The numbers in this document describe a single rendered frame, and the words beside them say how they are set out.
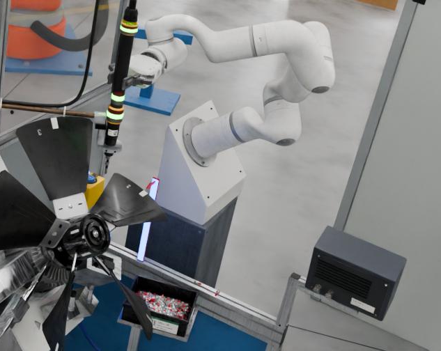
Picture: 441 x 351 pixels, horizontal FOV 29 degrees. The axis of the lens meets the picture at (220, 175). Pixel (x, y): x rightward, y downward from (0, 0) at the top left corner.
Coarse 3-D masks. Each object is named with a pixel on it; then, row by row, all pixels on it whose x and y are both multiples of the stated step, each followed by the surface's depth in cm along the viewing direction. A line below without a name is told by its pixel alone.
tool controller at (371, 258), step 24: (336, 240) 254; (360, 240) 255; (312, 264) 256; (336, 264) 251; (360, 264) 248; (384, 264) 249; (312, 288) 262; (336, 288) 257; (360, 288) 252; (384, 288) 248; (384, 312) 254
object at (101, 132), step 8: (96, 112) 229; (104, 112) 230; (96, 120) 228; (104, 120) 228; (96, 128) 229; (104, 128) 229; (104, 136) 231; (104, 144) 232; (120, 144) 234; (112, 152) 231
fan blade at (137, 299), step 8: (112, 272) 242; (128, 288) 257; (128, 296) 243; (136, 296) 257; (136, 304) 245; (144, 304) 258; (136, 312) 241; (144, 312) 251; (144, 320) 245; (144, 328) 242; (152, 328) 249
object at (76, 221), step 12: (84, 216) 234; (96, 216) 237; (72, 228) 233; (84, 228) 233; (96, 228) 237; (108, 228) 240; (60, 240) 237; (72, 240) 232; (84, 240) 231; (96, 240) 236; (108, 240) 238; (48, 252) 236; (60, 252) 237; (72, 252) 234; (84, 252) 233; (96, 252) 233; (60, 264) 237
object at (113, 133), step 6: (132, 0) 213; (132, 6) 214; (126, 12) 214; (132, 12) 214; (126, 18) 215; (132, 18) 215; (108, 126) 230; (114, 126) 229; (108, 132) 230; (114, 132) 230; (108, 138) 231; (114, 138) 231; (108, 144) 232; (114, 144) 233; (108, 156) 235
